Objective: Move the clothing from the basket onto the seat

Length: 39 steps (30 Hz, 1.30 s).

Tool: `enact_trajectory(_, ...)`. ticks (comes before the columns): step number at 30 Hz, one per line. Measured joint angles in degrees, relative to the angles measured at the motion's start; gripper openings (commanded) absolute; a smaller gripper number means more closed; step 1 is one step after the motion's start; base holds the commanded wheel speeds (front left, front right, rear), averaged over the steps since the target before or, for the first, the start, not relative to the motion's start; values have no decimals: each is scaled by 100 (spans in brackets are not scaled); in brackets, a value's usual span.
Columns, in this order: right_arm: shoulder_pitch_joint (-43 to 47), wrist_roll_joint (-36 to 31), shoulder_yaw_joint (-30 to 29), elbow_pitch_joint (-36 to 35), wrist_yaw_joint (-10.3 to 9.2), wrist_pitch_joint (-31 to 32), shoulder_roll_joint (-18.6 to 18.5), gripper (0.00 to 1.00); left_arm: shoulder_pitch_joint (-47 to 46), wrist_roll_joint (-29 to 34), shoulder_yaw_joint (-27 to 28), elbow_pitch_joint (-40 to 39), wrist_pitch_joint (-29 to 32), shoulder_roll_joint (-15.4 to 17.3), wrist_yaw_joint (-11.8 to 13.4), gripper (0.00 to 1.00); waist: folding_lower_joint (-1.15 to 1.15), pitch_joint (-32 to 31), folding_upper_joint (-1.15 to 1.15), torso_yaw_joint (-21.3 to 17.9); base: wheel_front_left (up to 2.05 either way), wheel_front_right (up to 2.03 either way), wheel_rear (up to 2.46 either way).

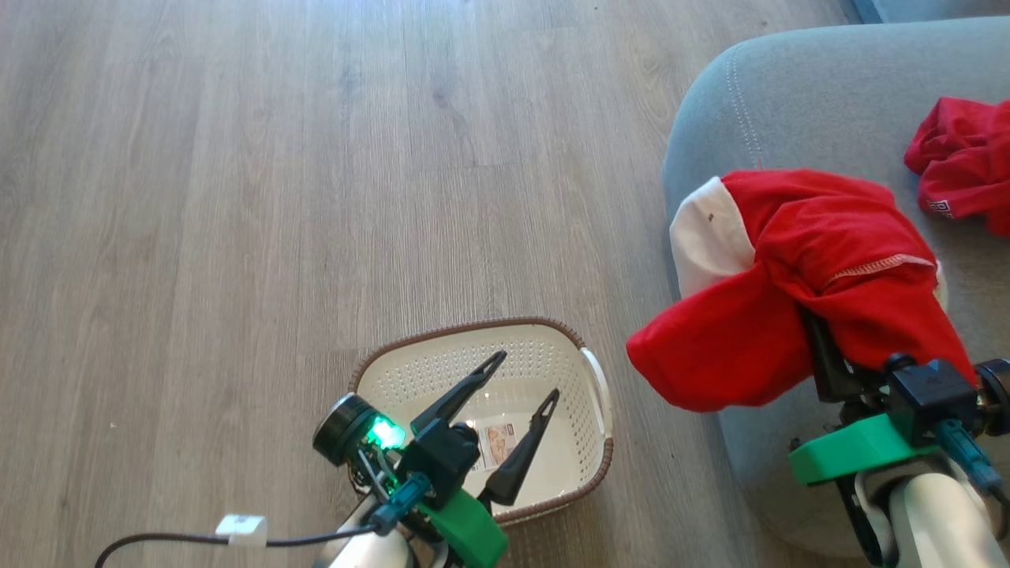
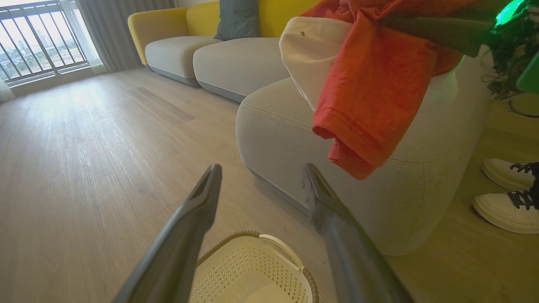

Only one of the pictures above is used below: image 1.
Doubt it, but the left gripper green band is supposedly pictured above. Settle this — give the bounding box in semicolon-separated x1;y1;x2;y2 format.
313;351;561;568

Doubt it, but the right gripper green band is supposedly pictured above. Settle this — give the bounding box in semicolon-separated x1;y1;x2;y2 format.
789;312;1010;486

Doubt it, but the plain red garment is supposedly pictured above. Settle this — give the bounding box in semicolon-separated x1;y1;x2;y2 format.
903;96;1010;239

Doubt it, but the grey fabric sofa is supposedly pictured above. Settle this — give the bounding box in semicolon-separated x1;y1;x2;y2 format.
661;16;1010;561

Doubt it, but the black cable teal plug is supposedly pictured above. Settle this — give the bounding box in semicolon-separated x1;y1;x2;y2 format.
935;418;1010;514
95;473;431;568

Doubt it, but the right black cable teal plug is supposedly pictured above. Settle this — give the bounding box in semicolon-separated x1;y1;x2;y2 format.
935;418;1010;514

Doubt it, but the white tag on left cable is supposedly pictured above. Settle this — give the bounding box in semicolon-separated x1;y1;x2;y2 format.
215;514;269;547

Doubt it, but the printed paper sticker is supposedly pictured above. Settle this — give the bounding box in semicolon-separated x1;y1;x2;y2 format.
472;422;520;473

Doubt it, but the white basket brown rim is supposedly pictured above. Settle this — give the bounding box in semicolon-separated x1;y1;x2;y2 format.
349;317;615;528

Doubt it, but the left black cable teal plug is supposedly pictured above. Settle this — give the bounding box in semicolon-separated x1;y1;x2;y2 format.
95;473;431;568

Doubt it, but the red and white garment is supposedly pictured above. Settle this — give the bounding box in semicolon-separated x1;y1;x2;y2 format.
626;168;979;413

